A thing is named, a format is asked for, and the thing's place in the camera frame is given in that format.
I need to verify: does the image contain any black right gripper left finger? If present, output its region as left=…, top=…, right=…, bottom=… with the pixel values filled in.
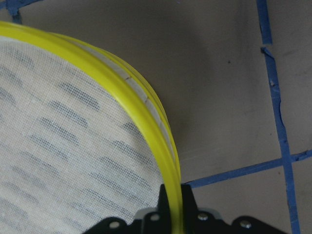
left=157, top=184, right=171, bottom=219

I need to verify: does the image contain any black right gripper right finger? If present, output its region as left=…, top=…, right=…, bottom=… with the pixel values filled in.
left=181, top=184, right=198, bottom=219

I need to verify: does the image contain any yellow steamer layer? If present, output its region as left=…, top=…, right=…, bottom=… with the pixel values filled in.
left=0, top=22, right=184, bottom=234

